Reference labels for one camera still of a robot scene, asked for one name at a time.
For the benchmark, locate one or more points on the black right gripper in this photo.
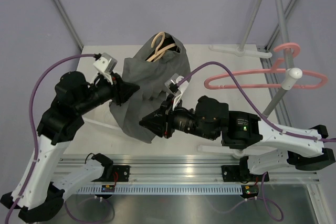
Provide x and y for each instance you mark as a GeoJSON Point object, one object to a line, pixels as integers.
{"type": "Point", "coordinates": [161, 121]}

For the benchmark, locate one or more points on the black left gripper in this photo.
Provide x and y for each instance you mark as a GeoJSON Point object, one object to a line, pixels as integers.
{"type": "Point", "coordinates": [122, 90]}

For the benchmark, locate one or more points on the beige wooden hanger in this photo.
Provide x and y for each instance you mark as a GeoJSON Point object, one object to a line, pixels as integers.
{"type": "Point", "coordinates": [160, 44]}

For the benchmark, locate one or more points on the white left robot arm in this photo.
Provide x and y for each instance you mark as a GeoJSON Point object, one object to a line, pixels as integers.
{"type": "Point", "coordinates": [37, 197]}

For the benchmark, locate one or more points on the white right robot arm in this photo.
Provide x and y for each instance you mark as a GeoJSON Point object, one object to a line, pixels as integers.
{"type": "Point", "coordinates": [261, 147]}

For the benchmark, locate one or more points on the white plastic basket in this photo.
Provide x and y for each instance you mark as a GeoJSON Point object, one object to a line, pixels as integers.
{"type": "Point", "coordinates": [102, 124]}

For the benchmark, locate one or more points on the white rack base foot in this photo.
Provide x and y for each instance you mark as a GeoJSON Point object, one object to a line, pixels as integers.
{"type": "Point", "coordinates": [235, 50]}
{"type": "Point", "coordinates": [221, 150]}

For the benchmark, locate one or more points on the white far rack base foot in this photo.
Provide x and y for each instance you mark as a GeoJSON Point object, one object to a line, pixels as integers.
{"type": "Point", "coordinates": [235, 50]}

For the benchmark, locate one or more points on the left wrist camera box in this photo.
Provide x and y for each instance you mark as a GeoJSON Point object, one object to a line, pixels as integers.
{"type": "Point", "coordinates": [105, 64]}

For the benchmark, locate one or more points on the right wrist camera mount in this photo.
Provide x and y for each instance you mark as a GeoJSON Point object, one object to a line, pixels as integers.
{"type": "Point", "coordinates": [177, 86]}

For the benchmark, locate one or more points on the aluminium mounting rail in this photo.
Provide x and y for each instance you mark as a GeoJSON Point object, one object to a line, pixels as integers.
{"type": "Point", "coordinates": [182, 169]}

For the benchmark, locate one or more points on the white slotted cable duct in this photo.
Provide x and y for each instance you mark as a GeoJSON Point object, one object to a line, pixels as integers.
{"type": "Point", "coordinates": [161, 190]}

